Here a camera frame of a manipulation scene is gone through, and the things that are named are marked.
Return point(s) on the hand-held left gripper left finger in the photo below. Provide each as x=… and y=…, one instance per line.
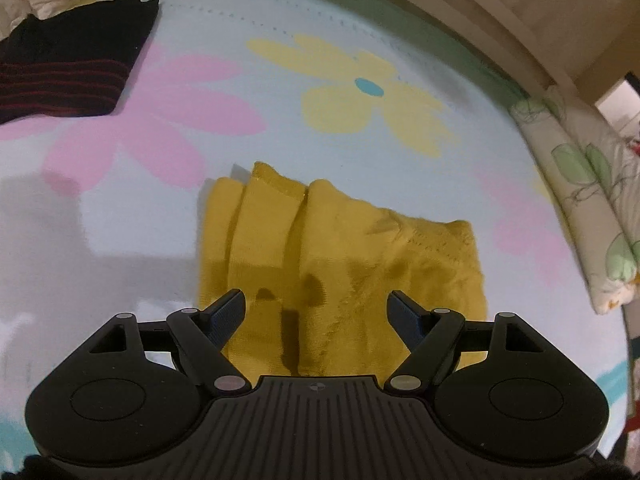
x=228, y=315

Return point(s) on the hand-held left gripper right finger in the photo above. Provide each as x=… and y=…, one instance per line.
x=402, y=312

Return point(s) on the mustard yellow shirt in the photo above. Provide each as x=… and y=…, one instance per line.
x=360, y=260

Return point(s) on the light blue flower-print blanket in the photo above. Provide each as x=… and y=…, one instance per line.
x=250, y=140

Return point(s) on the leaf-print pillow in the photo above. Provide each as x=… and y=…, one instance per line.
x=585, y=175

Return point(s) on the black garment with red stripes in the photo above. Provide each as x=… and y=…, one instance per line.
x=70, y=60

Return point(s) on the wooden bed frame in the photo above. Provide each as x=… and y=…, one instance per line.
x=525, y=5

